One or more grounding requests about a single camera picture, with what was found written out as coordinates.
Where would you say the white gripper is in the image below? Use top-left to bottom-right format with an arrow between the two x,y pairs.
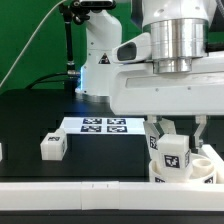
110,59 -> 224,149

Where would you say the white round stool seat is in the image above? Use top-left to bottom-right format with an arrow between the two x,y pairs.
149,154 -> 216,184

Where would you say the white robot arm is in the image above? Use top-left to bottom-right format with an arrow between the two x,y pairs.
78,0 -> 224,147

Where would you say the white fiducial marker sheet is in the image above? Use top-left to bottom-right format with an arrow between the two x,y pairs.
60,117 -> 145,135

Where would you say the white block at left edge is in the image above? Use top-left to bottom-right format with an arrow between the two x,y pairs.
0,143 -> 3,162

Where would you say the white right barrier rail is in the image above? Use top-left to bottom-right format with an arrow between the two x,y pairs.
200,144 -> 224,184

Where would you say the white barrier rail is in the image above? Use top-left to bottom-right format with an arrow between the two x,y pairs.
200,144 -> 224,184
0,182 -> 224,211

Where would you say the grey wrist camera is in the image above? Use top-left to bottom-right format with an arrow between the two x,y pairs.
112,32 -> 152,64

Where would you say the white front barrier rail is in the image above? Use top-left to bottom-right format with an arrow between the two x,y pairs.
0,182 -> 224,211

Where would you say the black cable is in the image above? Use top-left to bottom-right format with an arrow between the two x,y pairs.
25,72 -> 81,90

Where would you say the black overhead camera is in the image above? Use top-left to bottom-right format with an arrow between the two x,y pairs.
77,0 -> 116,9

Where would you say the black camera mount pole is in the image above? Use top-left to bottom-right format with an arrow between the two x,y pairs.
59,3 -> 80,77

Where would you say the white cable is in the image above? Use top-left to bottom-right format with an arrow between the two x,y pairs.
0,0 -> 68,88

